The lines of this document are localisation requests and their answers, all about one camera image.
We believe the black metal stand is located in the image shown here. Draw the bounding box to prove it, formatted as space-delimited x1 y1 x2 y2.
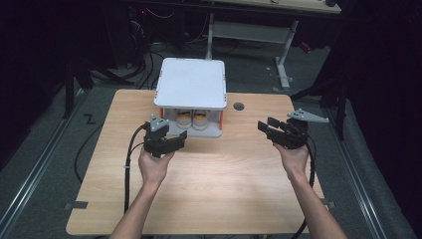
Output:
291 74 351 141
62 58 96 120

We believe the bundle of black floor cables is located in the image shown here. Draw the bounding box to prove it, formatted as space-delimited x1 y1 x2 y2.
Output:
127 6 177 91

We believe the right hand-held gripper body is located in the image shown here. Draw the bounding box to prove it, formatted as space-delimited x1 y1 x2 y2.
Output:
280 108 330 150

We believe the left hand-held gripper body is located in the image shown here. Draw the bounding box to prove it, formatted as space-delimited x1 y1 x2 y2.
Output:
142 114 173 158

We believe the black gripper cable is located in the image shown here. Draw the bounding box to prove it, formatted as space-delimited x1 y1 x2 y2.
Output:
122 121 149 214
291 133 317 239

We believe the black floor cable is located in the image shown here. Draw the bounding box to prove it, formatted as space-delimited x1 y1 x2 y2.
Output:
74 121 105 183

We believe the wooden desk with white legs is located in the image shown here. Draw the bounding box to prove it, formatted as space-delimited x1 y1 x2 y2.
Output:
203 0 342 92

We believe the grey table bracket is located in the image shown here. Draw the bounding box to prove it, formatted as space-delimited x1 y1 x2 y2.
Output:
64 200 90 211
319 197 336 210

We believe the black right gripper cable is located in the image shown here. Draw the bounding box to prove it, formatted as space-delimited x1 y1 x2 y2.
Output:
291 133 317 239

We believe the person's right hand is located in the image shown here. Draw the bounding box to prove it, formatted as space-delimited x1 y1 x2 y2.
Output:
273 142 311 183

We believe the metal floor rail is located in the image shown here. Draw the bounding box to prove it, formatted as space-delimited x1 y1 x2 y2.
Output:
0 89 86 235
321 106 388 239

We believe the person's left hand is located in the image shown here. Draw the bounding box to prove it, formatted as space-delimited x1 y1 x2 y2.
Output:
137 146 176 187

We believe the white two-tier shoe rack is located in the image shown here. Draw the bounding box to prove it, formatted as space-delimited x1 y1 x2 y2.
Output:
153 57 229 138

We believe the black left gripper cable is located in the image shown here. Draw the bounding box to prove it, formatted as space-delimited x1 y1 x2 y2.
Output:
122 121 149 214

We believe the white and orange child's shoe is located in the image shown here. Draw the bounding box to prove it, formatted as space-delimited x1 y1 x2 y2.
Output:
192 110 209 131
175 110 193 130

